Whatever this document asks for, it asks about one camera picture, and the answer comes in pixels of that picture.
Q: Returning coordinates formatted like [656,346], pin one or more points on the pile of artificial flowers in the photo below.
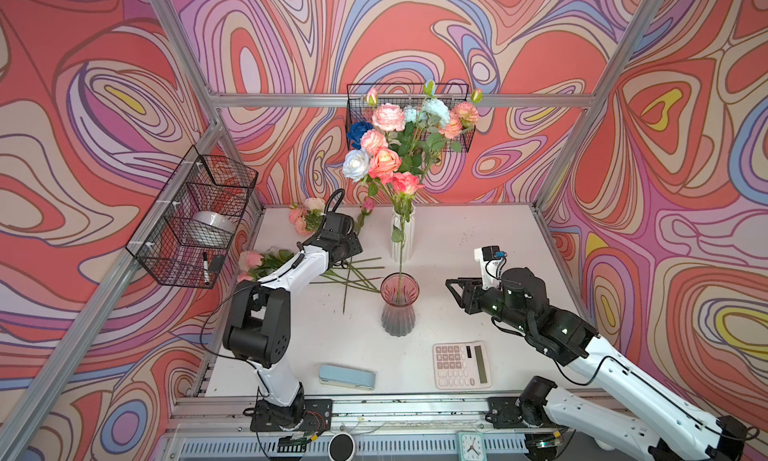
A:
[307,217]

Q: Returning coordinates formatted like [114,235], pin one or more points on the pink peach flower stem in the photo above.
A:
[459,129]

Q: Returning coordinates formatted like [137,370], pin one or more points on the white artificial rose stem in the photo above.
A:
[356,164]

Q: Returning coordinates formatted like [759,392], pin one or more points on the small green clock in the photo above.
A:
[470,446]

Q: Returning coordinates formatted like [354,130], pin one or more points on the left black wire basket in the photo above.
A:
[187,242]

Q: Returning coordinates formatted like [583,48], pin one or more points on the light blue eraser box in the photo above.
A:
[347,377]

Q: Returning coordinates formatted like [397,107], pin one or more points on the white ribbed vase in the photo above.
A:
[402,236]

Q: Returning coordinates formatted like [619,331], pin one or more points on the pink calculator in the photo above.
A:
[461,366]

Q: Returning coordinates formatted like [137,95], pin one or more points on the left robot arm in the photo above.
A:
[258,328]

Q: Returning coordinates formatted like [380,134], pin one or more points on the back black wire basket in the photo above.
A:
[401,94]

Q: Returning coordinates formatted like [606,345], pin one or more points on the light blue flower stem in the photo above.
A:
[420,144]

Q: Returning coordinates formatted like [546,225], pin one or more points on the purple glass vase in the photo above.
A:
[399,305]

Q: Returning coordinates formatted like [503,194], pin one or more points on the white tape roll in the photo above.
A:
[211,229]

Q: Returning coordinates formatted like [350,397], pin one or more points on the pink artificial rose stem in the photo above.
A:
[402,188]

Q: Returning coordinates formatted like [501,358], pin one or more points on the black wire basket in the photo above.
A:
[401,94]
[187,242]

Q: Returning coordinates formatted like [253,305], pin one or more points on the blue artificial rose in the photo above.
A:
[355,133]

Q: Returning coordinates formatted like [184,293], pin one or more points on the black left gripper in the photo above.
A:
[355,243]

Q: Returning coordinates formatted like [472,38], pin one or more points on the large pink peony stem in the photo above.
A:
[386,118]

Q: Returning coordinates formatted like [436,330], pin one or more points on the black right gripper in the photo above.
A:
[470,295]

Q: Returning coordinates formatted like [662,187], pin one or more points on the round black speaker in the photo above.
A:
[342,447]

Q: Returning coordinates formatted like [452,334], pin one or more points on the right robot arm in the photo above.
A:
[660,425]

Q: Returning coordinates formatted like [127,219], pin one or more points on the coral pink rose stem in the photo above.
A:
[384,164]

